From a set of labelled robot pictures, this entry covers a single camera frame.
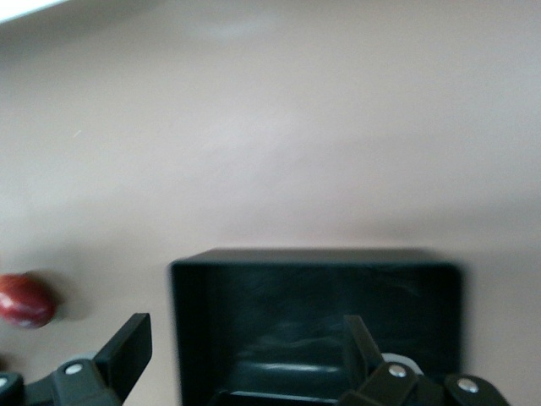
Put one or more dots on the black plastic box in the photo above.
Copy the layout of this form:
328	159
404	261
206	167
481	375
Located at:
296	304

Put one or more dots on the red mango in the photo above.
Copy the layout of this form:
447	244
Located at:
23	302

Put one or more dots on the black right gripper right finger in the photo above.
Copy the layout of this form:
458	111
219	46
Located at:
393	389

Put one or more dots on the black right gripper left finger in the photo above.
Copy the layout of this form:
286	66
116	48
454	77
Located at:
122	359

